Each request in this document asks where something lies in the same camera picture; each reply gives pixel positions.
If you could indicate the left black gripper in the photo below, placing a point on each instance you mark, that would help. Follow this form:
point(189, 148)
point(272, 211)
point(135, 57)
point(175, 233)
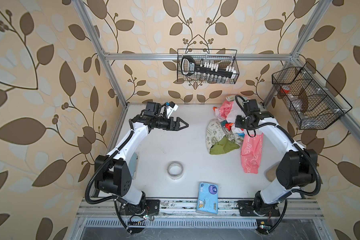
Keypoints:
point(175, 124)

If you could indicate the pink patterned cloth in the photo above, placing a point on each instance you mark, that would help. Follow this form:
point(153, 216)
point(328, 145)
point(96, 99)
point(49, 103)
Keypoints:
point(251, 149)

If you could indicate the right black wire basket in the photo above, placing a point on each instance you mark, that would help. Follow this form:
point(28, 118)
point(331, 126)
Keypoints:
point(322, 102)

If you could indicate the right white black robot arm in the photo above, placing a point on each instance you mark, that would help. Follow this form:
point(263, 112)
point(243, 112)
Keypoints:
point(297, 171)

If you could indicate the aluminium frame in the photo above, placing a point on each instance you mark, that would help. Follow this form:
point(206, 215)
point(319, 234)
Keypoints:
point(299, 58)

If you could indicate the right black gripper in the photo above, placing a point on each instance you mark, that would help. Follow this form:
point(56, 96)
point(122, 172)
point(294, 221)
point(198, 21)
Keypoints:
point(237, 122)

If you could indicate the black white tool set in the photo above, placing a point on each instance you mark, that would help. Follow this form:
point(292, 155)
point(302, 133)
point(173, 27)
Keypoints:
point(203, 66)

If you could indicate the white cloth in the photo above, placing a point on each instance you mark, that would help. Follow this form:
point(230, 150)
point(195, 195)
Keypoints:
point(231, 118)

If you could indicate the olive green cloth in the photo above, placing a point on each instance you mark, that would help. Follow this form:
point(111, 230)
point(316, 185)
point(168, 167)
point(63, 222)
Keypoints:
point(223, 146)

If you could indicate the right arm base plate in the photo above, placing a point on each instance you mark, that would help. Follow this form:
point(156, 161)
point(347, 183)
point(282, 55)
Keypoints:
point(249, 208)

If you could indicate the red cap clear bottle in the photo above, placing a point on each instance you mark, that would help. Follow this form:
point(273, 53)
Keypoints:
point(293, 103)

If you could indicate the back black wire basket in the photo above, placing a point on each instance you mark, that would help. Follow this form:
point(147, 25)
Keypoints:
point(209, 52)

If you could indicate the blue tissue pack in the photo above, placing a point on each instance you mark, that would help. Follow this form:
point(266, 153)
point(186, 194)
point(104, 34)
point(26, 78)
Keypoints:
point(207, 202)

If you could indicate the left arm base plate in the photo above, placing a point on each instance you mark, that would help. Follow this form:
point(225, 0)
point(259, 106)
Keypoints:
point(145, 207)

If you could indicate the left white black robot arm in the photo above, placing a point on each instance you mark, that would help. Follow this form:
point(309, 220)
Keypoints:
point(112, 179)

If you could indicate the cream green patterned cloth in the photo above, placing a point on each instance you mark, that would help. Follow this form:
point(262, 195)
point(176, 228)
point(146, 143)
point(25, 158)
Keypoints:
point(216, 131)

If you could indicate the clear tape roll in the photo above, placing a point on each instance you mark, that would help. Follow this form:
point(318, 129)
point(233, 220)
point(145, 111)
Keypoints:
point(175, 170)

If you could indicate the black wire basket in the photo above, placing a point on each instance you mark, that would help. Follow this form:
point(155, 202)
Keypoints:
point(322, 102)
point(209, 52)

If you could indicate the pastel floral cloth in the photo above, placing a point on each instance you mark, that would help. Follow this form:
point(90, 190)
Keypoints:
point(231, 98)

